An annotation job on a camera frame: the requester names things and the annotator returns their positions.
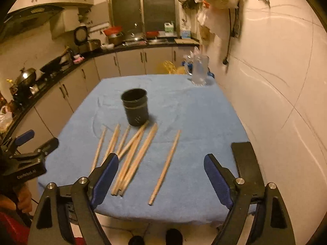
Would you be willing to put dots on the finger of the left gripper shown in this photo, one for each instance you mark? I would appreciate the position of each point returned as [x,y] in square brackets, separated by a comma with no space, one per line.
[23,138]
[48,147]

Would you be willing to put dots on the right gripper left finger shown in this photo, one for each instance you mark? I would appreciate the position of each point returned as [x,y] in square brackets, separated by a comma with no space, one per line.
[51,223]

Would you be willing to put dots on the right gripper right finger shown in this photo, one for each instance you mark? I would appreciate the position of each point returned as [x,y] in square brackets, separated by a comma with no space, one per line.
[271,223]

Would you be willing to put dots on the wooden chopstick one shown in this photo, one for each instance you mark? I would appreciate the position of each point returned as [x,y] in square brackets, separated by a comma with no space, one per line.
[99,147]

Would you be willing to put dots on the wooden chopstick six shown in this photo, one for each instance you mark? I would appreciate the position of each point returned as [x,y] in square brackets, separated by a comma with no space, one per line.
[135,164]

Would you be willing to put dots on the wooden chopstick four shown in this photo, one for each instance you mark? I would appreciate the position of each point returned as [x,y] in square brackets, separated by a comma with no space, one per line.
[131,141]

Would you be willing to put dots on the wooden chopstick three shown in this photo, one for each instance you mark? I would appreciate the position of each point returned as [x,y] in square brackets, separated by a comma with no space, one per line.
[123,139]

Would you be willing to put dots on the wooden chopstick seven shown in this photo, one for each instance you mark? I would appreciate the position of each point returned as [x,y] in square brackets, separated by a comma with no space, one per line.
[165,169]

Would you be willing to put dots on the black utensil cup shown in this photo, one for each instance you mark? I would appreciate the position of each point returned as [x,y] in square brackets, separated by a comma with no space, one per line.
[134,102]

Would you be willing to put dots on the dark kitchen window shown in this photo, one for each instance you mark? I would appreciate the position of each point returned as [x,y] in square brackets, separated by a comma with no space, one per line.
[143,15]

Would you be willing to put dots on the operator hand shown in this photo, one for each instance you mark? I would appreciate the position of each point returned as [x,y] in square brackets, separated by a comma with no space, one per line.
[24,196]

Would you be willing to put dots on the steel pot with lid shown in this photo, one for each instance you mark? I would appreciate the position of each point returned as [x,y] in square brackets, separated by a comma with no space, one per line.
[26,78]

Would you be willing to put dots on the black phone on table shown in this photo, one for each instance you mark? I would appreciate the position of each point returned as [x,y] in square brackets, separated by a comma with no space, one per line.
[248,167]

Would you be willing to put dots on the black frying pan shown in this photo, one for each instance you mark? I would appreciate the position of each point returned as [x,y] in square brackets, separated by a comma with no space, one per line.
[53,65]

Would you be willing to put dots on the blue table cloth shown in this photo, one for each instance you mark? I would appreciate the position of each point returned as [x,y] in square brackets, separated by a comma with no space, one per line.
[208,124]

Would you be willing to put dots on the rice cooker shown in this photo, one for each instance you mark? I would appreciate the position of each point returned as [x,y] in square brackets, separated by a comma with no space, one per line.
[85,45]

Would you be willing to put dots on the range hood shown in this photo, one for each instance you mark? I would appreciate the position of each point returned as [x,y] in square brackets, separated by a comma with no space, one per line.
[26,19]

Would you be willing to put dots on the red basin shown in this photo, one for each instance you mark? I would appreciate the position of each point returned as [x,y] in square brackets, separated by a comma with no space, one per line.
[112,30]

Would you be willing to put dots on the yellow plastic bag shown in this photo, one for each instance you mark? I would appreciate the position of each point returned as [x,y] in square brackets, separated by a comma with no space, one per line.
[172,69]

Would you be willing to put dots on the wooden cutting board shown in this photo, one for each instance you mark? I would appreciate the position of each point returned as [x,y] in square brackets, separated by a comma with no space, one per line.
[184,41]

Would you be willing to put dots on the white detergent bottle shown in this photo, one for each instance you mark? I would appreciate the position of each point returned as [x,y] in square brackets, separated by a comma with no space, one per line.
[169,27]

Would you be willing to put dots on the clear glass mug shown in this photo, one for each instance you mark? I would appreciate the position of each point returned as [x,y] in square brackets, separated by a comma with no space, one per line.
[196,67]

